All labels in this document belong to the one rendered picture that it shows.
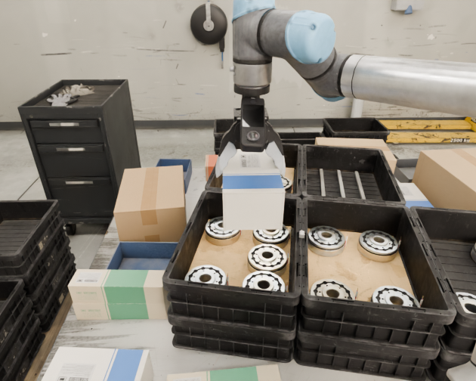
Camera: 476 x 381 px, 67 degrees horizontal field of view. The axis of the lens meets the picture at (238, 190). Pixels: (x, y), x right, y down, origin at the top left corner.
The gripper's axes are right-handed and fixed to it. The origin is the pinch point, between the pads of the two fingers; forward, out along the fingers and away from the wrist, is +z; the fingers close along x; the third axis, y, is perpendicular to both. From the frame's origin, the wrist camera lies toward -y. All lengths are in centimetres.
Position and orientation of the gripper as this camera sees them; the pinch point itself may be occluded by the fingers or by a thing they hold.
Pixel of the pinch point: (250, 179)
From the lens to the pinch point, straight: 78.7
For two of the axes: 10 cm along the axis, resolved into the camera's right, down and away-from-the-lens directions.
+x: -10.0, 0.1, -0.3
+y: -0.3, -5.0, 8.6
